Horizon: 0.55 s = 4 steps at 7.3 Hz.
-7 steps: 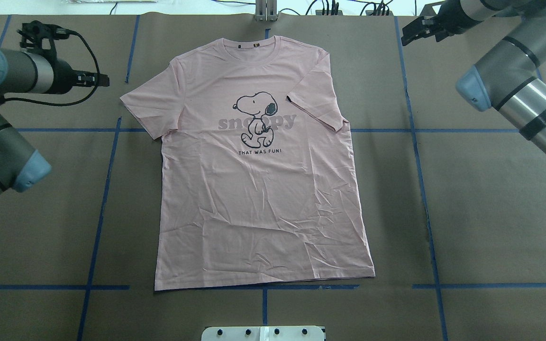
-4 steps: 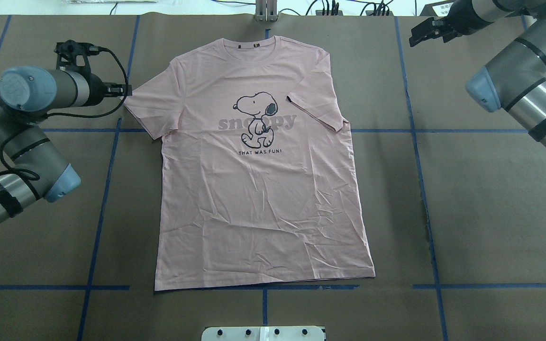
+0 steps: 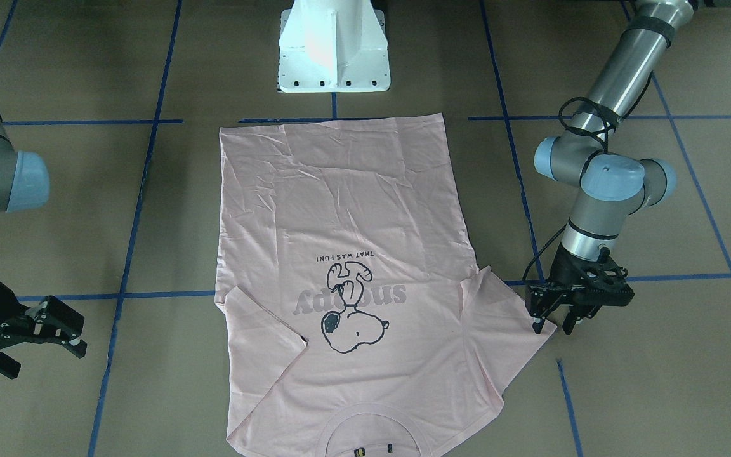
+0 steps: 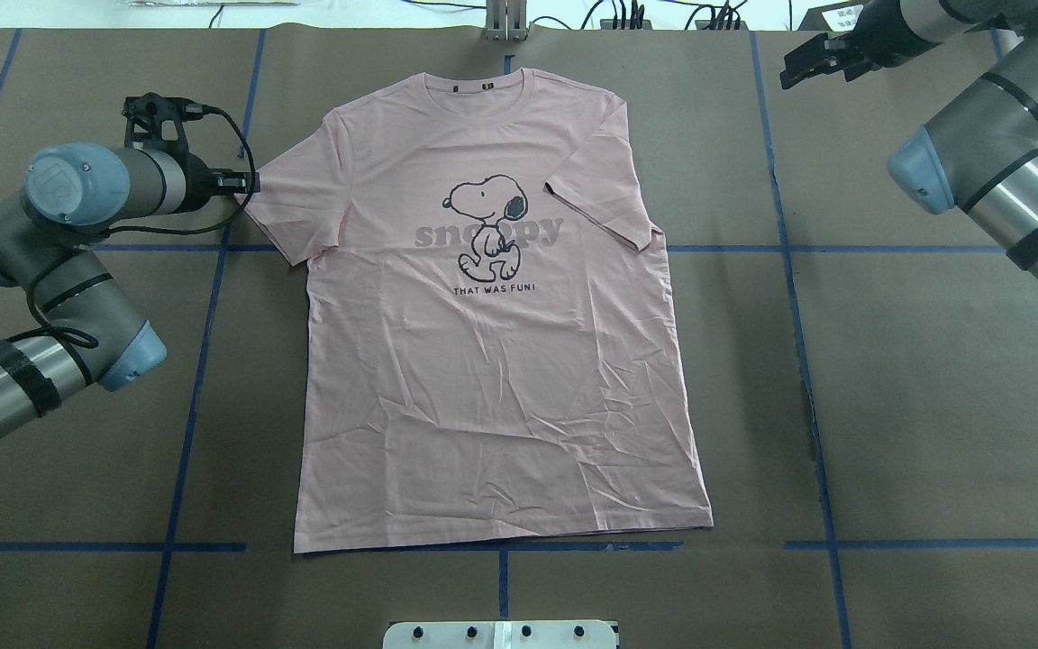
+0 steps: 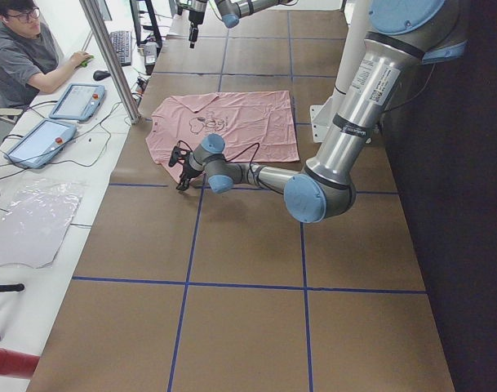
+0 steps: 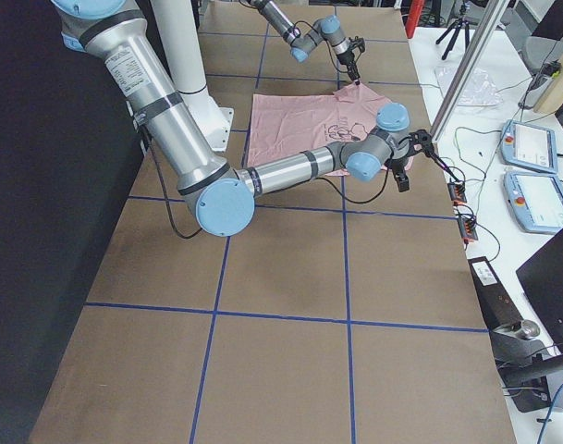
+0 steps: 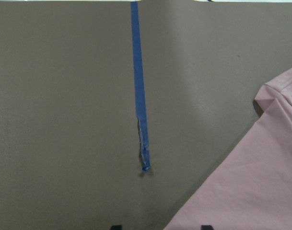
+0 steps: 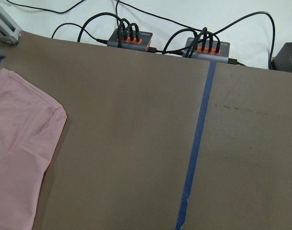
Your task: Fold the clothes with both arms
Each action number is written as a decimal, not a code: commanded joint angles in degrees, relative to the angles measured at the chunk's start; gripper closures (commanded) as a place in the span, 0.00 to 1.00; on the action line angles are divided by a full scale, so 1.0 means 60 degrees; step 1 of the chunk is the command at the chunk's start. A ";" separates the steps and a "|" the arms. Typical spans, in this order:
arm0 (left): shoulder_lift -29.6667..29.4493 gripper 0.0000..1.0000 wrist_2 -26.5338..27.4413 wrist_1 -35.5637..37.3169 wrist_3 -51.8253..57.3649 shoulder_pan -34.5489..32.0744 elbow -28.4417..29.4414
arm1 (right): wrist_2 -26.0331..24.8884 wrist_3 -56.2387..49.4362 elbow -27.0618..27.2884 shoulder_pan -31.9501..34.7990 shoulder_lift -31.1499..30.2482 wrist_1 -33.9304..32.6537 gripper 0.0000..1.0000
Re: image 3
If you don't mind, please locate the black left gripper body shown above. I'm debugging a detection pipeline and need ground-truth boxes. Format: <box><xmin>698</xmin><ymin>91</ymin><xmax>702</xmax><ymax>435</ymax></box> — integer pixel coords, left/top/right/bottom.
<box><xmin>526</xmin><ymin>246</ymin><xmax>633</xmax><ymax>316</ymax></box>

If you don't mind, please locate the pink Snoopy t-shirt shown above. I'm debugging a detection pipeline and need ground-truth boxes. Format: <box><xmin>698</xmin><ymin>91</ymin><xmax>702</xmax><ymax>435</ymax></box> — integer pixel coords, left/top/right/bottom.
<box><xmin>215</xmin><ymin>114</ymin><xmax>556</xmax><ymax>456</ymax></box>

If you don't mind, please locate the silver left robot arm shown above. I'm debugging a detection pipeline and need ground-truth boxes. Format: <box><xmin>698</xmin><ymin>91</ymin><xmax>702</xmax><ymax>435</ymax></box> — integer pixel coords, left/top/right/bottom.
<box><xmin>525</xmin><ymin>1</ymin><xmax>698</xmax><ymax>334</ymax></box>

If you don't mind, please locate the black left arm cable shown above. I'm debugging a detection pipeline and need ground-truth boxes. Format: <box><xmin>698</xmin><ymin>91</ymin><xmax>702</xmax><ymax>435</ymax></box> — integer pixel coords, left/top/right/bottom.
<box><xmin>522</xmin><ymin>96</ymin><xmax>623</xmax><ymax>299</ymax></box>

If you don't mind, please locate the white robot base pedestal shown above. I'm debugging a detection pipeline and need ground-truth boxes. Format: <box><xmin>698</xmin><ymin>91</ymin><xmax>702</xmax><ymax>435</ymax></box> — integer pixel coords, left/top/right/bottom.
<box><xmin>277</xmin><ymin>1</ymin><xmax>392</xmax><ymax>93</ymax></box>

